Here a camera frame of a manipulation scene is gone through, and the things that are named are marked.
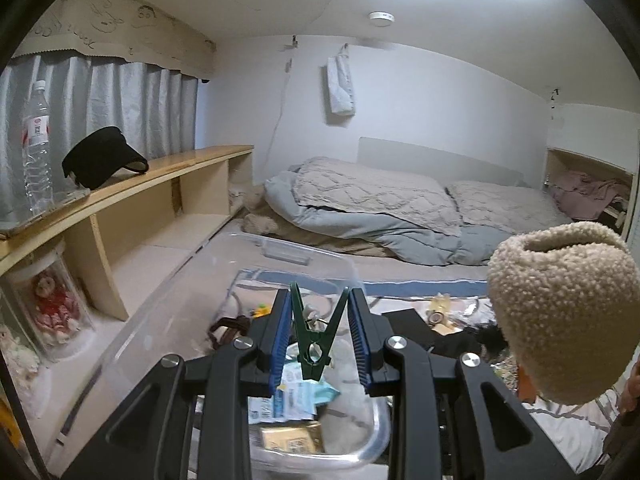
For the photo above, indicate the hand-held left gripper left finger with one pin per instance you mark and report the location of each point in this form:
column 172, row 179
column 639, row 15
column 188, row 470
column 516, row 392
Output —
column 282, row 330

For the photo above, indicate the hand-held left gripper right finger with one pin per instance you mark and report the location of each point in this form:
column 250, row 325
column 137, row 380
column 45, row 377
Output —
column 357, row 330

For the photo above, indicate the green clothespin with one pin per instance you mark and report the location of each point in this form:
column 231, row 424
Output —
column 312, row 355

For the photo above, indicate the white medicine sachet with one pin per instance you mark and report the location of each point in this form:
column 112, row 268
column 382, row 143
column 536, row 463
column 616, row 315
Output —
column 290, row 405

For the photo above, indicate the clear plastic storage bin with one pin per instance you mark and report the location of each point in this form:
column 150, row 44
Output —
column 165, row 330

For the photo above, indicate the beige fleece slipper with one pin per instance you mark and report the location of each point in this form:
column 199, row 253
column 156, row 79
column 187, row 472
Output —
column 560, row 310

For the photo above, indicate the black box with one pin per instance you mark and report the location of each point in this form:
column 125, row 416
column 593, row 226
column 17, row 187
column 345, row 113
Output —
column 405, row 325

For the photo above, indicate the teal plastic packet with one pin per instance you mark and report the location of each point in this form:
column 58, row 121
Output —
column 320, row 391

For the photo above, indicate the yellowish tape roll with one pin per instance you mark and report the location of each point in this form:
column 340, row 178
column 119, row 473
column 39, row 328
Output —
column 436, row 317

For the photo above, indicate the gold box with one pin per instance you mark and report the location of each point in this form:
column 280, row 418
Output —
column 295, row 437

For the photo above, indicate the grey quilt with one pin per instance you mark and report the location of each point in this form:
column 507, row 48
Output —
column 360, row 220

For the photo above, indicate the black feather accessory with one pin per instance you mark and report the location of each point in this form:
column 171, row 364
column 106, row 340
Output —
column 487, row 340

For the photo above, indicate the wooden shelf unit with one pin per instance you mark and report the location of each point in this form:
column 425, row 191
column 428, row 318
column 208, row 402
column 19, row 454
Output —
column 150, row 220

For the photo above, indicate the white headboard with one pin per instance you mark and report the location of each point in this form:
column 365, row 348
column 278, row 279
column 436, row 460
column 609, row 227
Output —
column 425, row 155

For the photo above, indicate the quilted beige pillow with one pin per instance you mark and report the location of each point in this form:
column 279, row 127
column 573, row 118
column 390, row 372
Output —
column 500, row 205

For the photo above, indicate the red doll in clear case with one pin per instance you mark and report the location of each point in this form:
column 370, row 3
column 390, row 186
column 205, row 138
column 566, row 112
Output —
column 50, row 305

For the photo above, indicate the hanging white tissue pouch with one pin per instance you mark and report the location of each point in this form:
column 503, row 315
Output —
column 340, row 85

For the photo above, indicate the black visor cap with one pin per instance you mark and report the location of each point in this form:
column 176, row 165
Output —
column 105, row 160

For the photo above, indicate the pink clothes pile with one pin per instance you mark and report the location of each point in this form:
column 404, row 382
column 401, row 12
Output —
column 585, row 195

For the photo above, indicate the white closet niche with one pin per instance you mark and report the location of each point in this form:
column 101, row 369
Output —
column 590, row 180

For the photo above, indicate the grey curtain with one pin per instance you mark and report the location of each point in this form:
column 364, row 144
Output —
column 110, row 110

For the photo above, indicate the yellow box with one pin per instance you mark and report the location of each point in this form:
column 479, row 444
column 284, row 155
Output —
column 9, row 425

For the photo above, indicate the clear water bottle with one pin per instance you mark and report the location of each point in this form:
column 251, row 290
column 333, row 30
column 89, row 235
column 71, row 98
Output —
column 37, row 160

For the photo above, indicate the round smoke detector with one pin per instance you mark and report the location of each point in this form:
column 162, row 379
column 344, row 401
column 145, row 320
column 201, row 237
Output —
column 382, row 17

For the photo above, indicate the beige printed valance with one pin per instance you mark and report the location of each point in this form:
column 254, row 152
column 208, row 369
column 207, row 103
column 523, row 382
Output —
column 125, row 30

